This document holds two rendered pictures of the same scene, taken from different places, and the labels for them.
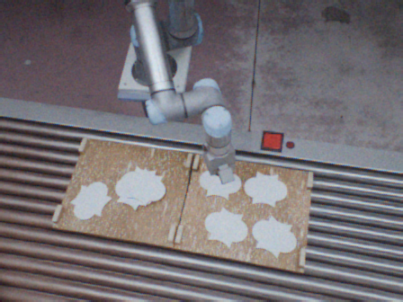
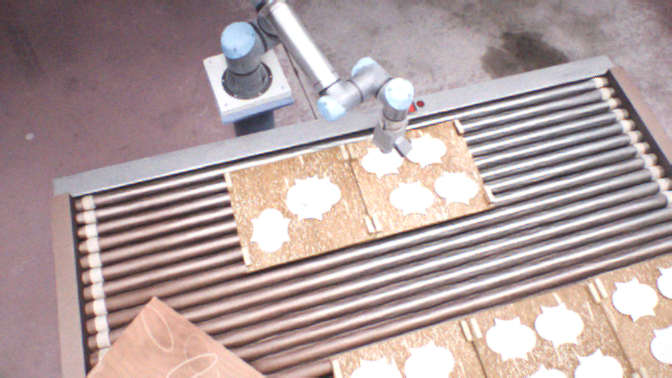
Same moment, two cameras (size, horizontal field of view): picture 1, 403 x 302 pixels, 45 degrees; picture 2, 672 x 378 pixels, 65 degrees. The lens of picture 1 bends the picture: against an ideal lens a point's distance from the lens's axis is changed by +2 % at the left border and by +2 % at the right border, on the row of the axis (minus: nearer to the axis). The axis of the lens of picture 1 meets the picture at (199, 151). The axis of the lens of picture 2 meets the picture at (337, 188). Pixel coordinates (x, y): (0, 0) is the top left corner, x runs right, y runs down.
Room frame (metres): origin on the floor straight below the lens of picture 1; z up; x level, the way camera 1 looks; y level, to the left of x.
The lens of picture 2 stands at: (0.14, 0.61, 2.49)
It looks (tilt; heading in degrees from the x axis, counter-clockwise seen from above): 64 degrees down; 321
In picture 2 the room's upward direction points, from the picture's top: 6 degrees clockwise
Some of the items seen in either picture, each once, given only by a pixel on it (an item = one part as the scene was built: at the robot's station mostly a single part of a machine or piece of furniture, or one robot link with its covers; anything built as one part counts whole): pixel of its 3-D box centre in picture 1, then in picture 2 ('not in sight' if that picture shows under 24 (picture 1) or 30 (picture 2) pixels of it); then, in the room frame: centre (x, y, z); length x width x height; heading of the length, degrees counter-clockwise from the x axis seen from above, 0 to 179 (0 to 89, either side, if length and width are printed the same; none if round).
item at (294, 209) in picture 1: (246, 209); (417, 176); (0.62, -0.13, 0.93); 0.41 x 0.35 x 0.02; 73
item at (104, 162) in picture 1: (127, 190); (297, 205); (0.75, 0.26, 0.93); 0.41 x 0.35 x 0.02; 73
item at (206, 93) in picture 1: (203, 101); (368, 80); (0.83, -0.03, 1.29); 0.11 x 0.11 x 0.08; 8
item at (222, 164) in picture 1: (220, 161); (395, 135); (0.71, -0.06, 1.13); 0.12 x 0.09 x 0.16; 15
